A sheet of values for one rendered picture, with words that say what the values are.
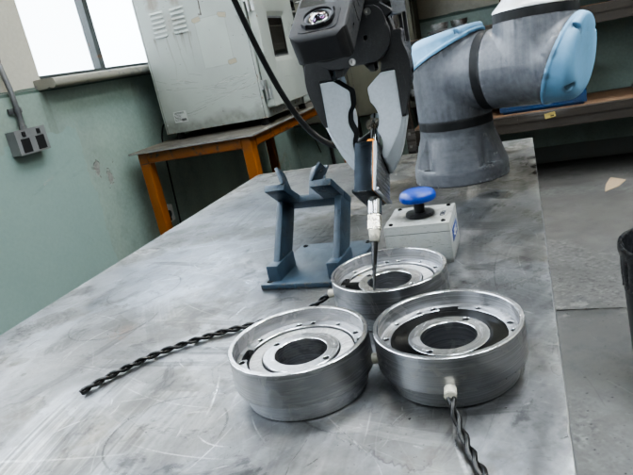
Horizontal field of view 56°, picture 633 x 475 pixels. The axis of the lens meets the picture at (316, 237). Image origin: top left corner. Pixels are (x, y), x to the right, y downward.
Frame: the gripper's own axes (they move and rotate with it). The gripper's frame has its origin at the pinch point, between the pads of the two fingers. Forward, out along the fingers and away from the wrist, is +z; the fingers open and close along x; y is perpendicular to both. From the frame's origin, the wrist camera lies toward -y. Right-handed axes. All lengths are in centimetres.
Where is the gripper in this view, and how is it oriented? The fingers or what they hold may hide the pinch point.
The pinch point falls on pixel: (372, 162)
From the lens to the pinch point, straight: 54.6
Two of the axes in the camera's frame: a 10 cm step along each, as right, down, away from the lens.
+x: -9.2, 0.7, 3.9
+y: 3.4, -3.4, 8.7
